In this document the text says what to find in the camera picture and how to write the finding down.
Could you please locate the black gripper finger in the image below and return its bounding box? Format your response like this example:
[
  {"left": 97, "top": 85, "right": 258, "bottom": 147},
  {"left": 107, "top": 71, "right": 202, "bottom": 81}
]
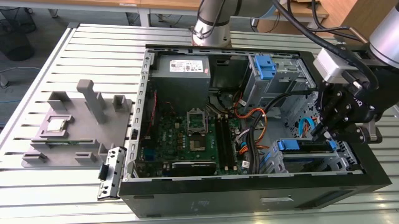
[
  {"left": 324, "top": 122, "right": 384, "bottom": 145},
  {"left": 312, "top": 83, "right": 350, "bottom": 142}
]

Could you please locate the tall grey drive cage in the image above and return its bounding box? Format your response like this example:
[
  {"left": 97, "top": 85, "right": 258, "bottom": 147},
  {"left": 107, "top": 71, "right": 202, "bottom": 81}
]
[{"left": 243, "top": 53, "right": 317, "bottom": 112}]

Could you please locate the blue drive cage latch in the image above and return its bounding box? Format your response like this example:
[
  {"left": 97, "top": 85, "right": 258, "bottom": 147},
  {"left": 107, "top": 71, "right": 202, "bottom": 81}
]
[{"left": 254, "top": 55, "right": 278, "bottom": 80}]

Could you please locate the black RAM slot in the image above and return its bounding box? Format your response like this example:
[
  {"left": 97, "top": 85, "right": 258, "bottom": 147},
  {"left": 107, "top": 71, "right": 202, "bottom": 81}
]
[
  {"left": 225, "top": 114, "right": 238, "bottom": 170},
  {"left": 215, "top": 114, "right": 229, "bottom": 170}
]

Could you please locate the brown wooden cabinet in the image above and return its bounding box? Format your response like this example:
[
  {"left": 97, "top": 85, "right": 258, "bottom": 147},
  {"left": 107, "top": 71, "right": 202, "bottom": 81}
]
[{"left": 336, "top": 0, "right": 397, "bottom": 45}]

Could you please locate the wooden desk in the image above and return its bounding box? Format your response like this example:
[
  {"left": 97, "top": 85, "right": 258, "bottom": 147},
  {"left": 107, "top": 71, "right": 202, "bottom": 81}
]
[{"left": 255, "top": 0, "right": 330, "bottom": 35}]

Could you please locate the black PC case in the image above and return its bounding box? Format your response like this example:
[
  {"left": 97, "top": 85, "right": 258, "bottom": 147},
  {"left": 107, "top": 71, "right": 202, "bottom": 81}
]
[{"left": 121, "top": 43, "right": 393, "bottom": 219}]

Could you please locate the CPU socket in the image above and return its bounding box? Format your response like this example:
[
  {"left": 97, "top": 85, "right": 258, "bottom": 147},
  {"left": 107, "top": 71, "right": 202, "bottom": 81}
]
[{"left": 186, "top": 108, "right": 210, "bottom": 137}]

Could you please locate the grey power supply unit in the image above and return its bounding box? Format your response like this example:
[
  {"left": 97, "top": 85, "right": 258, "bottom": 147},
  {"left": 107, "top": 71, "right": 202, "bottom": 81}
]
[{"left": 149, "top": 55, "right": 213, "bottom": 112}]

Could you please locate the black graphics card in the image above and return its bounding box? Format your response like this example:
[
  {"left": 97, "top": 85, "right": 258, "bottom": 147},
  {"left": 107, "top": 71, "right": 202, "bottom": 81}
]
[{"left": 163, "top": 160, "right": 217, "bottom": 178}]

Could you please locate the green motherboard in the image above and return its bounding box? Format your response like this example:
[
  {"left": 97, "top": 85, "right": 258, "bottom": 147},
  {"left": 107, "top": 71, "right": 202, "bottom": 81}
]
[{"left": 139, "top": 109, "right": 250, "bottom": 175}]

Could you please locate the grey parts rack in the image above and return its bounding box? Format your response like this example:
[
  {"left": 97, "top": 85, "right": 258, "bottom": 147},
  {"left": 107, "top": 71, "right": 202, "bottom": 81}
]
[{"left": 21, "top": 79, "right": 138, "bottom": 168}]

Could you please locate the green RAM stick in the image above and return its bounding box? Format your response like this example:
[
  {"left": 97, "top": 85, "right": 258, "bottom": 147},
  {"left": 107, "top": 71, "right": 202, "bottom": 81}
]
[{"left": 47, "top": 140, "right": 79, "bottom": 146}]

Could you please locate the grey metal desk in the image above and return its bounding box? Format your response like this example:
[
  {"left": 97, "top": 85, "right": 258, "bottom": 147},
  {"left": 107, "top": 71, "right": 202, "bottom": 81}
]
[{"left": 0, "top": 0, "right": 201, "bottom": 28}]

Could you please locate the silver CPU chip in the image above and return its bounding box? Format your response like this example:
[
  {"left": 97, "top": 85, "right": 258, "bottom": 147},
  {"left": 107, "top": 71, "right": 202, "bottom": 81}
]
[{"left": 46, "top": 119, "right": 67, "bottom": 132}]

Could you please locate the black waste bin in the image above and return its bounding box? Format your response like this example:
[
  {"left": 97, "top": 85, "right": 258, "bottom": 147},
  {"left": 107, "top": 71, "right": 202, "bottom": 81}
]
[{"left": 0, "top": 18, "right": 37, "bottom": 62}]

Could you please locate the blue data wire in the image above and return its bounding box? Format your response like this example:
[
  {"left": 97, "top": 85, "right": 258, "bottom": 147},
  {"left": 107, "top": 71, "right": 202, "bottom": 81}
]
[{"left": 298, "top": 116, "right": 320, "bottom": 139}]

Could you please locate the black cable bundle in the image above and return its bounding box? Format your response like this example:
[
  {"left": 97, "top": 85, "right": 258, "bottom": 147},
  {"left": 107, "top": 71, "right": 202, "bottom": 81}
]
[{"left": 249, "top": 90, "right": 316, "bottom": 175}]

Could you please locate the orange wire bundle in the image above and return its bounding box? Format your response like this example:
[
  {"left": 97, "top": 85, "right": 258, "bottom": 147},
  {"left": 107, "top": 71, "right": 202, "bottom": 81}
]
[{"left": 234, "top": 108, "right": 270, "bottom": 152}]

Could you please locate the black camera cable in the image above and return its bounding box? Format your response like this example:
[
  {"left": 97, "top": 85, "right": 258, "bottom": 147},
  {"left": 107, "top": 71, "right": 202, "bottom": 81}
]
[{"left": 271, "top": 0, "right": 381, "bottom": 94}]

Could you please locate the red wire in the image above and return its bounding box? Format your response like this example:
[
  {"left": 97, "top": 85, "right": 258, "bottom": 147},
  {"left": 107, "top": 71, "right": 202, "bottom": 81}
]
[{"left": 149, "top": 90, "right": 159, "bottom": 128}]

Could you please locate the grey expansion slot bracket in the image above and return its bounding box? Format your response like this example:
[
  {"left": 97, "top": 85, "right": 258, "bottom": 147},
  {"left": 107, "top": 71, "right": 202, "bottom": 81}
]
[{"left": 97, "top": 146, "right": 127, "bottom": 201}]

